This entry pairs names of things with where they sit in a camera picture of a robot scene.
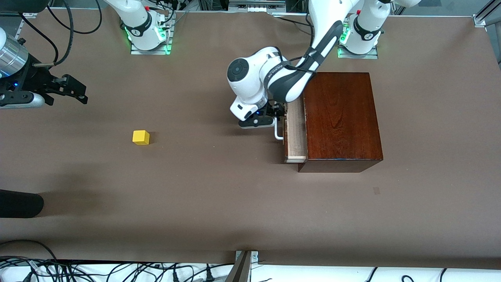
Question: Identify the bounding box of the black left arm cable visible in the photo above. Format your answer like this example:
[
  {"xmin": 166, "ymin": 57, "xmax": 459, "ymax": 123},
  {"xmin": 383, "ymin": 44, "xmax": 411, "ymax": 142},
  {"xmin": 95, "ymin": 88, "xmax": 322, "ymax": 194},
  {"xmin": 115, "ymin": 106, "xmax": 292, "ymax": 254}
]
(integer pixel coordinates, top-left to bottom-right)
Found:
[{"xmin": 274, "ymin": 12, "xmax": 326, "ymax": 76}]

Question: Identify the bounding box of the aluminium frame corner bracket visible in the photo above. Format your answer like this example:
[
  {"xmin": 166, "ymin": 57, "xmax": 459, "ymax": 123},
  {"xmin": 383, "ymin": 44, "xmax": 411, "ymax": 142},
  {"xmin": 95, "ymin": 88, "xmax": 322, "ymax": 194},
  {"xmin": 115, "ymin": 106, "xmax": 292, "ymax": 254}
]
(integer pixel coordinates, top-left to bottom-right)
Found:
[{"xmin": 473, "ymin": 0, "xmax": 501, "ymax": 28}]

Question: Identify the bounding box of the aluminium profile post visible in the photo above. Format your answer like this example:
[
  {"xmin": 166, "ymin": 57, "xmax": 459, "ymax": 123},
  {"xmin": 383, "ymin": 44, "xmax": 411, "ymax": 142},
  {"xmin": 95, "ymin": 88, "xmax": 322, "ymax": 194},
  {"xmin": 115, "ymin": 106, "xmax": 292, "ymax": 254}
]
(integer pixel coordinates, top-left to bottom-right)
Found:
[{"xmin": 225, "ymin": 251, "xmax": 259, "ymax": 282}]

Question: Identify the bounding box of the yellow block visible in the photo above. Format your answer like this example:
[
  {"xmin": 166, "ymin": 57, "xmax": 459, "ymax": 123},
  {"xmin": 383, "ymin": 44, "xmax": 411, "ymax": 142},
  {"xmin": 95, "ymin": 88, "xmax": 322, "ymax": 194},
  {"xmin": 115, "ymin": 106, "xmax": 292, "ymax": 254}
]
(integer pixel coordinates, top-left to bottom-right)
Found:
[{"xmin": 132, "ymin": 130, "xmax": 150, "ymax": 146}]

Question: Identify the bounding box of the silver equipment box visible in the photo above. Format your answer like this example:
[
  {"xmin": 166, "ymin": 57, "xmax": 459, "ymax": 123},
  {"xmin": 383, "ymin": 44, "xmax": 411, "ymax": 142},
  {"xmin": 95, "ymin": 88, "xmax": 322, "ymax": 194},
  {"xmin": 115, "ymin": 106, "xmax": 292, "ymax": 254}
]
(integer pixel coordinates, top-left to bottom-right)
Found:
[{"xmin": 228, "ymin": 0, "xmax": 287, "ymax": 12}]

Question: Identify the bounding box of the light wood drawer with handle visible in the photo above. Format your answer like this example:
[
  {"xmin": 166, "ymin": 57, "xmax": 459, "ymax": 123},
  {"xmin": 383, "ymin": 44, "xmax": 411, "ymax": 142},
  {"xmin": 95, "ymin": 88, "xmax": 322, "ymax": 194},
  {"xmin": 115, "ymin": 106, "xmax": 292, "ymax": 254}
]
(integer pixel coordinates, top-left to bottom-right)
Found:
[{"xmin": 274, "ymin": 96, "xmax": 310, "ymax": 164}]

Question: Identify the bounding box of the brown table cover sheet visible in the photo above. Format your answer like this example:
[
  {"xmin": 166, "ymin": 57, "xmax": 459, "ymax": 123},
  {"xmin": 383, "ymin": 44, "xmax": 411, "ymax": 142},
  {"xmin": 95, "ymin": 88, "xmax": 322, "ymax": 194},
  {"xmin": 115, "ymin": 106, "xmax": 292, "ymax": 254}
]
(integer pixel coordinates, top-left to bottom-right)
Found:
[{"xmin": 0, "ymin": 9, "xmax": 501, "ymax": 271}]

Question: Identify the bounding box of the black looped cable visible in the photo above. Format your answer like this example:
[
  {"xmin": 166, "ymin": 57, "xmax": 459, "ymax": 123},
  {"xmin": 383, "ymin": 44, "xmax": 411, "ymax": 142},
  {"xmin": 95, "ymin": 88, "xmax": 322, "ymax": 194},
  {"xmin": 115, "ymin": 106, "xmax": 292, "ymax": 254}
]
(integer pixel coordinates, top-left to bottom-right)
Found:
[{"xmin": 0, "ymin": 239, "xmax": 59, "ymax": 263}]

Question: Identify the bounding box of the dark brown wooden cabinet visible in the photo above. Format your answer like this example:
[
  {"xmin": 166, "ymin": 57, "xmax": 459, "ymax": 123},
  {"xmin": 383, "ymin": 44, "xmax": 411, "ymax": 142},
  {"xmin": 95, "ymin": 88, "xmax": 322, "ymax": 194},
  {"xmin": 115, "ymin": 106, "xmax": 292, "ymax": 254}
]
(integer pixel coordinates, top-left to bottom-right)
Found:
[{"xmin": 297, "ymin": 72, "xmax": 384, "ymax": 173}]

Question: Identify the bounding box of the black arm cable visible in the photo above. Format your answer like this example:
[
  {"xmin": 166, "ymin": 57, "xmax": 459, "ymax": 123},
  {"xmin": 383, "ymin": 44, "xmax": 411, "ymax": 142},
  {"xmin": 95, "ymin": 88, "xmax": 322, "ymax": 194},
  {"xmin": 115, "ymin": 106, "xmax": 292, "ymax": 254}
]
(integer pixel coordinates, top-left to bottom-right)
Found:
[
  {"xmin": 274, "ymin": 12, "xmax": 326, "ymax": 76},
  {"xmin": 18, "ymin": 0, "xmax": 103, "ymax": 66}
]

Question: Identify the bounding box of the black rounded object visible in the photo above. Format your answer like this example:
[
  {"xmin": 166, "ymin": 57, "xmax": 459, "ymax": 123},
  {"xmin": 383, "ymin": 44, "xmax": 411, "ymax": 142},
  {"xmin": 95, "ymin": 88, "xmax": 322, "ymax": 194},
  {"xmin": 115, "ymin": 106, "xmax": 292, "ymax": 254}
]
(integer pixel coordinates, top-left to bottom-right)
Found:
[{"xmin": 0, "ymin": 189, "xmax": 44, "ymax": 219}]

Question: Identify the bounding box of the black base cable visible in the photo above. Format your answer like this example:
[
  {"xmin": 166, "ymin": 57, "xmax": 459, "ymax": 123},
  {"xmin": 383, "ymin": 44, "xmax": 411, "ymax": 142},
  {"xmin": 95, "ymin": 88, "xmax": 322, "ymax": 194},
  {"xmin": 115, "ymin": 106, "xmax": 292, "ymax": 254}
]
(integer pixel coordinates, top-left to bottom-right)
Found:
[{"xmin": 274, "ymin": 15, "xmax": 314, "ymax": 28}]

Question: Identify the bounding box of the aluminium table edge rail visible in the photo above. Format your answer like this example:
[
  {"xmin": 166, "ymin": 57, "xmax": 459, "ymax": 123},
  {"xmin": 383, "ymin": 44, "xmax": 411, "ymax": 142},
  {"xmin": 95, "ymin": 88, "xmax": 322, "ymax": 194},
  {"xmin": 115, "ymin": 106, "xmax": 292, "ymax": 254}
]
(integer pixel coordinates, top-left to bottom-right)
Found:
[{"xmin": 0, "ymin": 11, "xmax": 39, "ymax": 40}]

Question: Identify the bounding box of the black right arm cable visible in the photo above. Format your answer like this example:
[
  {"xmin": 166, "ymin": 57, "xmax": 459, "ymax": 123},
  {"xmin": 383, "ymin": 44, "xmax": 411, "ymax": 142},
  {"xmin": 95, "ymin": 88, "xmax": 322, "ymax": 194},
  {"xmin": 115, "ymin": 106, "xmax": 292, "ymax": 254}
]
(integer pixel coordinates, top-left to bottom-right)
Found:
[{"xmin": 18, "ymin": 0, "xmax": 103, "ymax": 66}]

